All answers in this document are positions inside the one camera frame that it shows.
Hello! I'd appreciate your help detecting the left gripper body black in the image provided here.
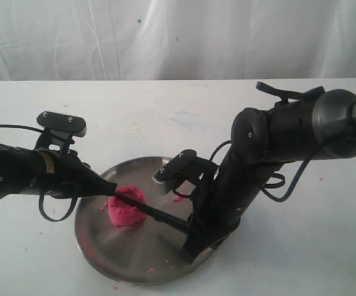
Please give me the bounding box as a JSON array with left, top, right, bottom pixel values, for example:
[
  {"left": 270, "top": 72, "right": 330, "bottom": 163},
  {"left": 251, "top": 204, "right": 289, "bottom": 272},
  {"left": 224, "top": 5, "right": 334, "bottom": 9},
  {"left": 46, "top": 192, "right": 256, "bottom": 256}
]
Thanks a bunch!
[{"left": 26, "top": 150, "right": 92, "bottom": 199}]

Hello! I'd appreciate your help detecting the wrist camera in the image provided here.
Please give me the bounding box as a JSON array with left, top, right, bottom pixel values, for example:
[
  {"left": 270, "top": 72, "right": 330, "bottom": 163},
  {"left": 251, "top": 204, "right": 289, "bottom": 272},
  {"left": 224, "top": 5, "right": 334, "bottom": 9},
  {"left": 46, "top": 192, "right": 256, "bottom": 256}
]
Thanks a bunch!
[
  {"left": 35, "top": 111, "right": 87, "bottom": 155},
  {"left": 153, "top": 149, "right": 218, "bottom": 195}
]

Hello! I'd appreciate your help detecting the pink clay lump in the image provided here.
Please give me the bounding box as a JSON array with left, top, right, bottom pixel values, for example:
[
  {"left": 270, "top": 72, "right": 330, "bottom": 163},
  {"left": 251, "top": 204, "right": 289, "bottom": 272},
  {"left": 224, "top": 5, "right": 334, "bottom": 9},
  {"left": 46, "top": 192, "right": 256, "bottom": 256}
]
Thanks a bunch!
[{"left": 99, "top": 184, "right": 146, "bottom": 227}]

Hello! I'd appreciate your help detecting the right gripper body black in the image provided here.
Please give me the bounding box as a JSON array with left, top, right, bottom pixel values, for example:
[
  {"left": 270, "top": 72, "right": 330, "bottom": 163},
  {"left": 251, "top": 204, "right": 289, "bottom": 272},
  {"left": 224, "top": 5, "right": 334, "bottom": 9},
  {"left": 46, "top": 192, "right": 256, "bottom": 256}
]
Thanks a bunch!
[{"left": 199, "top": 148, "right": 283, "bottom": 238}]

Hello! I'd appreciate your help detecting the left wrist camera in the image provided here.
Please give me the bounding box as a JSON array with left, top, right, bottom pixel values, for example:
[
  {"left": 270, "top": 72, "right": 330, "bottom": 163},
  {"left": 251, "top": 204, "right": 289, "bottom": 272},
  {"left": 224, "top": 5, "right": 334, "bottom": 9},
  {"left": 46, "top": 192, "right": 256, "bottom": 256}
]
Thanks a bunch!
[{"left": 35, "top": 111, "right": 87, "bottom": 155}]

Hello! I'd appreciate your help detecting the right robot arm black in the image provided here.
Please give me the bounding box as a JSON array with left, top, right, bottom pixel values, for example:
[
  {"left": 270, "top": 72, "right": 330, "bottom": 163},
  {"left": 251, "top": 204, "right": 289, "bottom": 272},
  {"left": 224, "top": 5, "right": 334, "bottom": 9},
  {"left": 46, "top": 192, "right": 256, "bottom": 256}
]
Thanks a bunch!
[{"left": 179, "top": 82, "right": 356, "bottom": 263}]

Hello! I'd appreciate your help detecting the black knife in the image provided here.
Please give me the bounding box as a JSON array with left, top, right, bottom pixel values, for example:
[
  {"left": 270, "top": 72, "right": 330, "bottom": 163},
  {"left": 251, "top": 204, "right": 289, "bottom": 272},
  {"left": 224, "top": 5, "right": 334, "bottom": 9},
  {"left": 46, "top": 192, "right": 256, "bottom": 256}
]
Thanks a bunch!
[{"left": 114, "top": 192, "right": 190, "bottom": 235}]

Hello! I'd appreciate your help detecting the pink crumb near knife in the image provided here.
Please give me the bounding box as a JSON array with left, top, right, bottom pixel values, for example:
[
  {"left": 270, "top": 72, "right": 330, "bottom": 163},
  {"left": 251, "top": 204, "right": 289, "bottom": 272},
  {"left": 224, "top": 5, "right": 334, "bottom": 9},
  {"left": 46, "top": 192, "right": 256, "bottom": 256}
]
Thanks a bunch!
[{"left": 173, "top": 195, "right": 183, "bottom": 202}]

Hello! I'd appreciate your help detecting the round stainless steel plate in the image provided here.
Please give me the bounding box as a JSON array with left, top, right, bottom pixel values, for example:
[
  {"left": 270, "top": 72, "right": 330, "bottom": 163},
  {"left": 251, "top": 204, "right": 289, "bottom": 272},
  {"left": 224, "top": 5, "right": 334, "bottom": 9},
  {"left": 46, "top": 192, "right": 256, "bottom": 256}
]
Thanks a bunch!
[{"left": 75, "top": 156, "right": 213, "bottom": 286}]

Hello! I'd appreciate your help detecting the white plastic backdrop sheet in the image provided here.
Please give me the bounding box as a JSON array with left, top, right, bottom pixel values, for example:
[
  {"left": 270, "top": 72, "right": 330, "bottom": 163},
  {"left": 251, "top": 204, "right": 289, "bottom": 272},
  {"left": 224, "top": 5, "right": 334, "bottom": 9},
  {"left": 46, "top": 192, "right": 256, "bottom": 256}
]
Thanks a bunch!
[{"left": 0, "top": 1, "right": 356, "bottom": 80}]

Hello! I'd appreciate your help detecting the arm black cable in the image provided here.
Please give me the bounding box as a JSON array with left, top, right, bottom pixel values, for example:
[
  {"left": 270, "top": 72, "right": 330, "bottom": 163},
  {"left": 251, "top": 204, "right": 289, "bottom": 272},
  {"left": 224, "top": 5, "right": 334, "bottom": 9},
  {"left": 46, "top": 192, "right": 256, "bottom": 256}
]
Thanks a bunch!
[
  {"left": 208, "top": 135, "right": 330, "bottom": 204},
  {"left": 0, "top": 94, "right": 77, "bottom": 222}
]

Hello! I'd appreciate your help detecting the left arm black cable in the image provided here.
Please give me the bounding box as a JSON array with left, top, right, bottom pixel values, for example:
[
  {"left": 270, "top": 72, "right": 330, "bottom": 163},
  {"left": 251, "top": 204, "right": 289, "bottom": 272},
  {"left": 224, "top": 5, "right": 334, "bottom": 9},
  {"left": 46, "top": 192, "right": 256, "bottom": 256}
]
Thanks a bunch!
[{"left": 0, "top": 94, "right": 77, "bottom": 222}]

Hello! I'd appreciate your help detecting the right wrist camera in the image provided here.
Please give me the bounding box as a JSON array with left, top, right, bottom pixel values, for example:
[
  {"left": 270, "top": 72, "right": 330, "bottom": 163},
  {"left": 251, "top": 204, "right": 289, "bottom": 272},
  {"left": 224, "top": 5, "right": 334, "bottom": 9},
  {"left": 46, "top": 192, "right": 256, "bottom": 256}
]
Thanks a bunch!
[{"left": 153, "top": 149, "right": 218, "bottom": 195}]

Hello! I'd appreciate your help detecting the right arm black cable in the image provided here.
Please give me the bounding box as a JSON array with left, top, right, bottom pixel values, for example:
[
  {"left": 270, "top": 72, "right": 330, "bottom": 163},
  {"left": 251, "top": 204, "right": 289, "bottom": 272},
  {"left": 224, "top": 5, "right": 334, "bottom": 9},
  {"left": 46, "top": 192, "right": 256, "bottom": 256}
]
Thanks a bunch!
[{"left": 208, "top": 135, "right": 330, "bottom": 204}]

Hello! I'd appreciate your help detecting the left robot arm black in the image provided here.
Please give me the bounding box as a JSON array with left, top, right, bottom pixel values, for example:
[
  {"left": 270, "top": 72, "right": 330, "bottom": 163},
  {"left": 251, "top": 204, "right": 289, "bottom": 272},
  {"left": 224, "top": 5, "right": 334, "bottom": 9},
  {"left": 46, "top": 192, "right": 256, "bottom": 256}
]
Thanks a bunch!
[{"left": 0, "top": 144, "right": 117, "bottom": 200}]

